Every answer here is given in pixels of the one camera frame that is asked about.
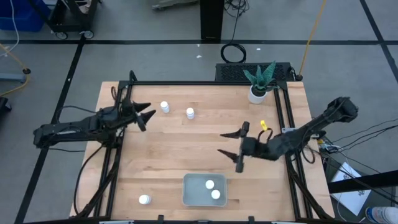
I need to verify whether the yellow cable with black end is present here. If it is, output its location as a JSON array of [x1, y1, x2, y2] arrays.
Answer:
[[295, 0, 328, 82], [0, 43, 31, 97]]

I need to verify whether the black upright pillar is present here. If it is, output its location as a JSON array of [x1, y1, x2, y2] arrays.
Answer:
[[200, 0, 225, 43]]

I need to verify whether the green plant in white pot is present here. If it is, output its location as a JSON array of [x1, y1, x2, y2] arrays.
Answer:
[[242, 60, 278, 105]]

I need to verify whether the white plastic bottle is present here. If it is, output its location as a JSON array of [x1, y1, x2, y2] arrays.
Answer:
[[365, 206, 398, 224]]

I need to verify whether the black wheeled cart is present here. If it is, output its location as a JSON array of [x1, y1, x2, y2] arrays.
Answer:
[[29, 0, 102, 40]]

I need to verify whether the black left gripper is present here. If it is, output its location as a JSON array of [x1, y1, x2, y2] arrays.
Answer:
[[119, 98, 157, 133]]

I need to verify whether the white printed paper sheet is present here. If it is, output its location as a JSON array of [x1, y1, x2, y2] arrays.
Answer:
[[330, 161, 373, 217]]

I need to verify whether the grey stand base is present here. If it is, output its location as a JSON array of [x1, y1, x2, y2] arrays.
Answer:
[[0, 73, 27, 83]]

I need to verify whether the black flat bar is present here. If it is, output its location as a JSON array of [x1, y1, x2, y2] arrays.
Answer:
[[328, 169, 398, 194]]

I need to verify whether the grey flat object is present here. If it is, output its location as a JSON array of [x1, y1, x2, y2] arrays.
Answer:
[[151, 0, 200, 11]]

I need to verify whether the black aluminium table frame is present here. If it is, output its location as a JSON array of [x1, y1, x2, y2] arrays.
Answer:
[[74, 70, 335, 223]]

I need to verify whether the black floor object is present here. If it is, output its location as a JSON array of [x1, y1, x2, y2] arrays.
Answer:
[[0, 96, 12, 113]]

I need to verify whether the blue plastic bin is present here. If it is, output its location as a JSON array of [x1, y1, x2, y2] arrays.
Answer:
[[0, 0, 52, 32]]

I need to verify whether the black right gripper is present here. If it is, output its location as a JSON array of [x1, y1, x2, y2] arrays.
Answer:
[[216, 121, 272, 174]]

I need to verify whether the black perforated metal box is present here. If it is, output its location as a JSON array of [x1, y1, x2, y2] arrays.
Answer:
[[215, 62, 295, 82]]

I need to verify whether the black coiled cable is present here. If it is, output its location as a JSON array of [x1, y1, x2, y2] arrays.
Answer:
[[220, 0, 250, 64]]

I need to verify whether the power strip with plugs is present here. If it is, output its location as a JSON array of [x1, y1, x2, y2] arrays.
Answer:
[[317, 138, 341, 155]]

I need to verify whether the grey plastic basket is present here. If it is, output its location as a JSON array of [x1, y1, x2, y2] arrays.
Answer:
[[182, 173, 228, 208]]

